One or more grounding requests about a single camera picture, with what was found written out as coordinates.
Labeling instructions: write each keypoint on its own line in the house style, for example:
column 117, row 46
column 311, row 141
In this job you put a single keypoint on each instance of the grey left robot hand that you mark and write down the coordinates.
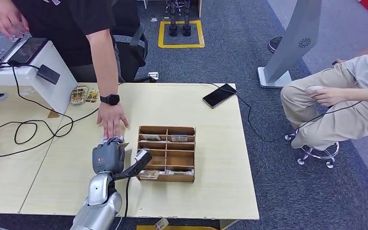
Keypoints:
column 107, row 158

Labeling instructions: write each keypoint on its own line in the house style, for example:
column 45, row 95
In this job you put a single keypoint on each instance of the standing person's left hand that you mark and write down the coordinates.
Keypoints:
column 111, row 117

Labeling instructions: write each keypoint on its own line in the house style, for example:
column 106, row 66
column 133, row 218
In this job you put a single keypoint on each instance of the seated person's right hand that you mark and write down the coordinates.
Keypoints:
column 340, row 61

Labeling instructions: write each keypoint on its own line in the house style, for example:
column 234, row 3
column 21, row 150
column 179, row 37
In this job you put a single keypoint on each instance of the standing person's right hand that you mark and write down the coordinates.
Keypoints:
column 9, row 19

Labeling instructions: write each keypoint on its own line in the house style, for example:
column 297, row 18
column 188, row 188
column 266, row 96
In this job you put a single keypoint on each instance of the seated person's left hand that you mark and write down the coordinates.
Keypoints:
column 331, row 95

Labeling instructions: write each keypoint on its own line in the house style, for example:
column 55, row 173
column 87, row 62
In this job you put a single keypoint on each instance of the white handheld device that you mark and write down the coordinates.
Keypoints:
column 312, row 89

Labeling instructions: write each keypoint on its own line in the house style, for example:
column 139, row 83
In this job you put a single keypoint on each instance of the seated person's left forearm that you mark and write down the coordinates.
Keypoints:
column 366, row 94

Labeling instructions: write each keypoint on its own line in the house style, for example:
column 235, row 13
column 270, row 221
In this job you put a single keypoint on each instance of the seated person's right forearm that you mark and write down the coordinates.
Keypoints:
column 366, row 50

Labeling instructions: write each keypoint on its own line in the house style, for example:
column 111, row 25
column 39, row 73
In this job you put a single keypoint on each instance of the standing person's left forearm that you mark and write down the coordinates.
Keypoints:
column 104, row 70

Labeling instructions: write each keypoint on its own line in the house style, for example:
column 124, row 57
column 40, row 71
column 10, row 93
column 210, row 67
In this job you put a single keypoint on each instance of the seated person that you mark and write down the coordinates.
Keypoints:
column 330, row 120

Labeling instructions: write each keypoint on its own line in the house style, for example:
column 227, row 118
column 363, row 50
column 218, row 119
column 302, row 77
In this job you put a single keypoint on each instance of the patterned room key card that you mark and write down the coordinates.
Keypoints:
column 149, row 174
column 177, row 138
column 179, row 172
column 150, row 137

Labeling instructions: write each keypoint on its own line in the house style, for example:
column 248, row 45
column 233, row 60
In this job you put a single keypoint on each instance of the standing person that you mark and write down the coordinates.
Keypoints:
column 60, row 28

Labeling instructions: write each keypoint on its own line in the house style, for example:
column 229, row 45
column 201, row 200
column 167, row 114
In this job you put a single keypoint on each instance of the loose patterned card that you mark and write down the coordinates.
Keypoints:
column 161, row 224

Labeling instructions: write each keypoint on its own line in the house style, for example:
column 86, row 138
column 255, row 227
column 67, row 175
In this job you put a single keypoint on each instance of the black wristwatch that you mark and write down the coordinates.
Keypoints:
column 110, row 99

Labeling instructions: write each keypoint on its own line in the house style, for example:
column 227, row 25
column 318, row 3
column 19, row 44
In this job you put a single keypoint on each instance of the stack of patterned cards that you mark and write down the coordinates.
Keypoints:
column 78, row 95
column 93, row 95

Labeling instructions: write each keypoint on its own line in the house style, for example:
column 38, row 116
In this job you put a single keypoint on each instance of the black tablet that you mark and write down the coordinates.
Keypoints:
column 27, row 50

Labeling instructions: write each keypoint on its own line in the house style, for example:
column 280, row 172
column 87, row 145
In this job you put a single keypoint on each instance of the grey kiosk stand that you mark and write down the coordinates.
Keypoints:
column 295, row 38

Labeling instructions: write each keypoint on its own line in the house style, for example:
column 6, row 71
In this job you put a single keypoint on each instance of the brown cardboard wedge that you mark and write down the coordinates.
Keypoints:
column 53, row 115

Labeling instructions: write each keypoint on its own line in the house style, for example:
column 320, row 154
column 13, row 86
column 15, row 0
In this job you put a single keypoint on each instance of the small white floor box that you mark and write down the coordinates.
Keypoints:
column 153, row 75

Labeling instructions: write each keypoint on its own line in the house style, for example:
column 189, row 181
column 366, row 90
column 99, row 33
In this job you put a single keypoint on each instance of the black office chair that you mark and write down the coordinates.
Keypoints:
column 130, row 60

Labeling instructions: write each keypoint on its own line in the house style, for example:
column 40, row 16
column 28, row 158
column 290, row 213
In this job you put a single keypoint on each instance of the chrome swivel stool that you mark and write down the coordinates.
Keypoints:
column 319, row 156

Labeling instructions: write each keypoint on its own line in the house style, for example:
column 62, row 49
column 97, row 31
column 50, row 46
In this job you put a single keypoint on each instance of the white counter stand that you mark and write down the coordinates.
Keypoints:
column 54, row 82

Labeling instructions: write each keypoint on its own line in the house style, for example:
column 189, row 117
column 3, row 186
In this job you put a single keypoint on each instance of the black power adapter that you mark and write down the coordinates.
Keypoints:
column 48, row 74

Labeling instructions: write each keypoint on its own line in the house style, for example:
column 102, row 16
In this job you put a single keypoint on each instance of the round floor disc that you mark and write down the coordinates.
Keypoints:
column 274, row 44

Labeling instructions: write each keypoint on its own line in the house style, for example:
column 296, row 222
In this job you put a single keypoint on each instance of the wooden compartment organizer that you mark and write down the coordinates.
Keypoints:
column 180, row 160

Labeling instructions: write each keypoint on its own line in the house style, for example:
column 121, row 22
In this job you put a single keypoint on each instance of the clear plastic wrapper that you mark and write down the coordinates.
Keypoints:
column 27, row 91

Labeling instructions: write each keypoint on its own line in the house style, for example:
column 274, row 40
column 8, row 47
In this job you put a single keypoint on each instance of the small grey round device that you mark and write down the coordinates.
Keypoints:
column 0, row 97

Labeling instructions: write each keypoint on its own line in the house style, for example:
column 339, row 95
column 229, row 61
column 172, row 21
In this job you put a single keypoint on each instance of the yellow floor tape square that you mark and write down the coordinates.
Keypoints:
column 180, row 46

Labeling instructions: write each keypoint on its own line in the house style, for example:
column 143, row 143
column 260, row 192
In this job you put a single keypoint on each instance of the black robot legs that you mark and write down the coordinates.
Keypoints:
column 173, row 28

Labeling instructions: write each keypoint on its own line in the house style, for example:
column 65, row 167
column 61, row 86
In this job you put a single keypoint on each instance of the black smartphone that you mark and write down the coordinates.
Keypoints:
column 219, row 96

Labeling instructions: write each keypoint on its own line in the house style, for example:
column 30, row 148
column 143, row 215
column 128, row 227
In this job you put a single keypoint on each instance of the white table leg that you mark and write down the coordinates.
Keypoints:
column 200, row 8
column 146, row 3

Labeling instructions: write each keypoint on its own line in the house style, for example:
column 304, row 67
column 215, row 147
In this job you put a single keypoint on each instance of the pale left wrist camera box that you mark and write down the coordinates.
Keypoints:
column 140, row 154

